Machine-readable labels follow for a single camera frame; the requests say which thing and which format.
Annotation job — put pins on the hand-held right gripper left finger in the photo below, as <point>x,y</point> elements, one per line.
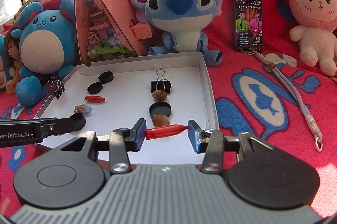
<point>139,134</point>

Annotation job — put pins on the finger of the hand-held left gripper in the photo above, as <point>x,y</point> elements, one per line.
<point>56,126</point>

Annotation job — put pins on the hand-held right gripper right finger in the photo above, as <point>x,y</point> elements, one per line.
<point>193,137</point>

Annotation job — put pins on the large red crayon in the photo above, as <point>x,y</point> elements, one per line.
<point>163,132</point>

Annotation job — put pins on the brown walnut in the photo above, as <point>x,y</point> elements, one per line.
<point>160,120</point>
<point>159,95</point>

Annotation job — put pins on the white cardboard box tray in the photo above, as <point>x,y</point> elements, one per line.
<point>126,108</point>

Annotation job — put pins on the bear hair clip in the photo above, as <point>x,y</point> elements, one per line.
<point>83,109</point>

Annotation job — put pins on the small black pan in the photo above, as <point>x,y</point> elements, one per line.
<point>160,108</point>

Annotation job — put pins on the small red crayon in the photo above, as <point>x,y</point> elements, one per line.
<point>94,99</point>

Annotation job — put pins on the black binder clip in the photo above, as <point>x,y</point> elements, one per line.
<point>59,91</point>
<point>160,86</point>

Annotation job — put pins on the round blue mouse plush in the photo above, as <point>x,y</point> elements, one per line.
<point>44,47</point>

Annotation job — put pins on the brown-haired doll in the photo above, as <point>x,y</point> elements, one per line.
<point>14,50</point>

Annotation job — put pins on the blue cat robot plush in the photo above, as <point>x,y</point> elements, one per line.
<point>2,41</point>

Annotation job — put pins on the pink triangular miniature house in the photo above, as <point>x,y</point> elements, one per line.
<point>97,29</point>

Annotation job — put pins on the black smartphone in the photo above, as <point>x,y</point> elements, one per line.
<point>247,21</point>

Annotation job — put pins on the blue alien plush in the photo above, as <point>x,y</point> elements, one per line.
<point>181,3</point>

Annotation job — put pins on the pink bunny plush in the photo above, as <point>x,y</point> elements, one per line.
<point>313,3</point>

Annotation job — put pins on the small pink switch box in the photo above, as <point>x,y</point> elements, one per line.
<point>142,32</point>

